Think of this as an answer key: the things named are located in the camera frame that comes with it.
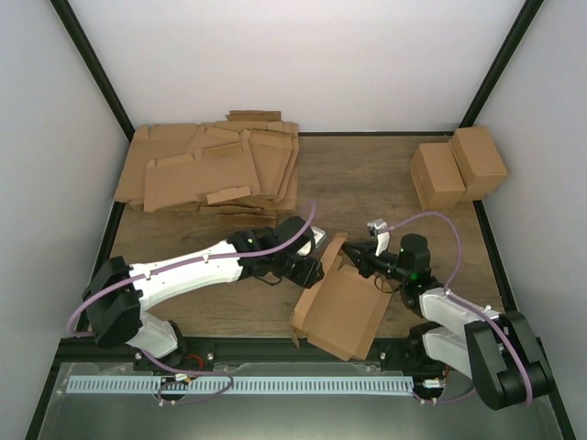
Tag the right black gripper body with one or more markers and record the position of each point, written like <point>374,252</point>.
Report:
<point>398,273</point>

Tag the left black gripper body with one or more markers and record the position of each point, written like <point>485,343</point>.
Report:
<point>303,277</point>

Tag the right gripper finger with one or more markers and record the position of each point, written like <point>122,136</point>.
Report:
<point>363,265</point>
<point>360,248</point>

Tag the cardboard box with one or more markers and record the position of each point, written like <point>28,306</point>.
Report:
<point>342,313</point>
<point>481,166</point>
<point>436,176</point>

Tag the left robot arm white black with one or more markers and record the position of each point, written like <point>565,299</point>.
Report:
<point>120,296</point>

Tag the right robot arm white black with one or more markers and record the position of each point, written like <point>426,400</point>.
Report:
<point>498,352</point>

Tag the stack of flat cardboard blanks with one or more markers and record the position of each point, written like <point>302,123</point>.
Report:
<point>243,168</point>

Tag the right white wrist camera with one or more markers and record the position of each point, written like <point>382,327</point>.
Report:
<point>378,230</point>

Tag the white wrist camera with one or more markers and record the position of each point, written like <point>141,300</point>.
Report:
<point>378,230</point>
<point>316,238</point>

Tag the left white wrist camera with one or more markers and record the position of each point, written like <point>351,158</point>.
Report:
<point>316,238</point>

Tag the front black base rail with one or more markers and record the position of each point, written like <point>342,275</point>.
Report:
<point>206,352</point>

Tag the light blue slotted cable duct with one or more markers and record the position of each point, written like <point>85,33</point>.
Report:
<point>244,385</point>

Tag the black aluminium frame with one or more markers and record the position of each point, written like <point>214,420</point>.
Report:
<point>522,22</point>

